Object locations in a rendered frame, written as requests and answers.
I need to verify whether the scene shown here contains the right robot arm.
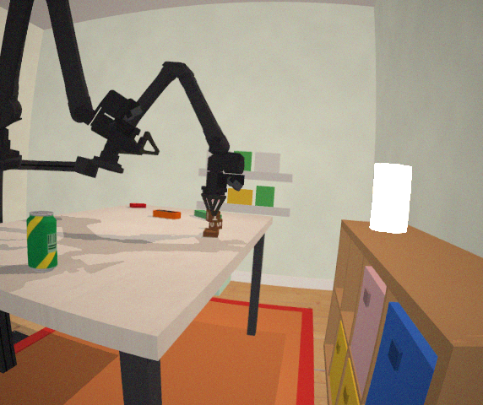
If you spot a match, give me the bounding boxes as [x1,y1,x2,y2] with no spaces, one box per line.
[0,0,143,161]

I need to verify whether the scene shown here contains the green soda can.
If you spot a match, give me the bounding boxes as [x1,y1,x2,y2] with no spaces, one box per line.
[26,211,57,273]

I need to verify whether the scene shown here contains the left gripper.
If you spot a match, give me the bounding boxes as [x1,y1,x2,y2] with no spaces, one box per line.
[201,171,227,216]

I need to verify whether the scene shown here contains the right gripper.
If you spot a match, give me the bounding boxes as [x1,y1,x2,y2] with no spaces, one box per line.
[107,121,160,155]

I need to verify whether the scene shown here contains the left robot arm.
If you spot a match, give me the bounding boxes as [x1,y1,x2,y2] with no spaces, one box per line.
[94,62,245,191]

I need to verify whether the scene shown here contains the green rectangular block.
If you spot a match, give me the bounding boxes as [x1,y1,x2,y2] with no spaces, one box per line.
[194,210,206,219]

